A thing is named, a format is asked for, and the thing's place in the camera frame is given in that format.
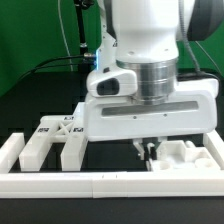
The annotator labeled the white U-shaped obstacle fence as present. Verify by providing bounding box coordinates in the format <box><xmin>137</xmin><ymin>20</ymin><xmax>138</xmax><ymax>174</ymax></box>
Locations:
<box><xmin>0</xmin><ymin>131</ymin><xmax>224</xmax><ymax>198</ymax></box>

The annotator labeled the grey hanging cable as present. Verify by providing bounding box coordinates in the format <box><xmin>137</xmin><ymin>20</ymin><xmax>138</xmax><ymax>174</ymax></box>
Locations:
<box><xmin>57</xmin><ymin>0</ymin><xmax>74</xmax><ymax>72</ymax></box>

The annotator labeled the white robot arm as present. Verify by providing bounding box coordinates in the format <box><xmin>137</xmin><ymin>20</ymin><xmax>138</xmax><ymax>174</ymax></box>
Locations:
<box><xmin>84</xmin><ymin>0</ymin><xmax>224</xmax><ymax>144</ymax></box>

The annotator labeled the white chair seat part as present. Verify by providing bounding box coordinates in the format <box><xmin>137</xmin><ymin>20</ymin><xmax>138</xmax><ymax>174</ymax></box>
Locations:
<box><xmin>149</xmin><ymin>140</ymin><xmax>221</xmax><ymax>172</ymax></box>

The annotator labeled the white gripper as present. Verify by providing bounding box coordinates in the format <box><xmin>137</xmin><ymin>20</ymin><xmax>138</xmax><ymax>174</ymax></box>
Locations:
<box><xmin>84</xmin><ymin>79</ymin><xmax>219</xmax><ymax>161</ymax></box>

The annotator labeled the white chair backrest frame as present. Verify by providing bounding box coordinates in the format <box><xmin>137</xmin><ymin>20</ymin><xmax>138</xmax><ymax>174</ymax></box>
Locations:
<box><xmin>19</xmin><ymin>102</ymin><xmax>88</xmax><ymax>172</ymax></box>

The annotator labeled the black camera stand pole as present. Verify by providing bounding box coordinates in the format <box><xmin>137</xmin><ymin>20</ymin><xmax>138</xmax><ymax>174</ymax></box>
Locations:
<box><xmin>73</xmin><ymin>0</ymin><xmax>95</xmax><ymax>74</ymax></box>

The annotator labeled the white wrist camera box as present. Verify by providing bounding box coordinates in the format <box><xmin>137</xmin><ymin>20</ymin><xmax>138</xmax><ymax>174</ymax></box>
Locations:
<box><xmin>87</xmin><ymin>64</ymin><xmax>138</xmax><ymax>97</ymax></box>

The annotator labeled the black cable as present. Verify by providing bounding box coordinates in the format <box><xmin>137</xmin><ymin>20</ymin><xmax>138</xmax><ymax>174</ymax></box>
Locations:
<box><xmin>16</xmin><ymin>53</ymin><xmax>98</xmax><ymax>83</ymax></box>

